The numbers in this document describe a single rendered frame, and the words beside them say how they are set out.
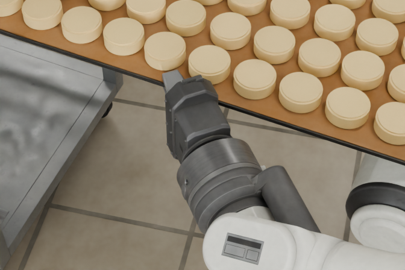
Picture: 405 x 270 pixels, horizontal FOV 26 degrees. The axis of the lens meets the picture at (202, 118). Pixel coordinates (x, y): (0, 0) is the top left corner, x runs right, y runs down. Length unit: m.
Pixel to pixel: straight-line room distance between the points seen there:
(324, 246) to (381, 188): 0.46
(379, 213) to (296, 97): 0.32
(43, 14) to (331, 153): 0.93
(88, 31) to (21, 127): 0.70
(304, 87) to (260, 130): 0.90
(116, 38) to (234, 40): 0.14
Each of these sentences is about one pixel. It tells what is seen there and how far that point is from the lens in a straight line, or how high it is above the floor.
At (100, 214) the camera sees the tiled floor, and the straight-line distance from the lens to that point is 1.79.
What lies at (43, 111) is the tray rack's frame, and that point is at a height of 0.15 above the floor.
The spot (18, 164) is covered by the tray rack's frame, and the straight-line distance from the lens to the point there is 1.70.
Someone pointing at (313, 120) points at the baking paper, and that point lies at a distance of 1.01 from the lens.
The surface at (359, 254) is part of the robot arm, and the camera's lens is 0.82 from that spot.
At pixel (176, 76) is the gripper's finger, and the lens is 1.03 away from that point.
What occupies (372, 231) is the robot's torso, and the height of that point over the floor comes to 0.41.
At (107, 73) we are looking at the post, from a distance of 1.79.
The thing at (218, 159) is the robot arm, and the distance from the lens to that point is 0.91.
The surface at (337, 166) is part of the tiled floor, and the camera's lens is 1.87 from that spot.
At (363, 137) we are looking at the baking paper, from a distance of 1.00.
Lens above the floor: 1.49
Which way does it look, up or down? 51 degrees down
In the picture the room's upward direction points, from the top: straight up
